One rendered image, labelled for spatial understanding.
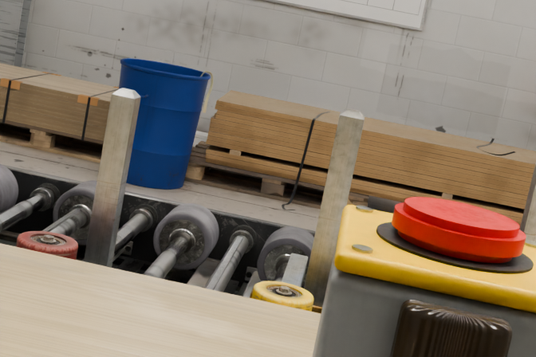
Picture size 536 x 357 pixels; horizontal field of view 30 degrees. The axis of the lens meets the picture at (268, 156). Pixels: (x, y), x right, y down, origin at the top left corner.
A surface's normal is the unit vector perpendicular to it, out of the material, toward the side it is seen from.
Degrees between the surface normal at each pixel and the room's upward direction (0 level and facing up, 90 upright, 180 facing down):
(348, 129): 90
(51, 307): 0
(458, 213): 0
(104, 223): 90
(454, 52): 90
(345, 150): 90
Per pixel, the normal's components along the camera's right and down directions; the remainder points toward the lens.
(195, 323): 0.19, -0.97
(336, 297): -0.36, 0.09
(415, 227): -0.77, -0.04
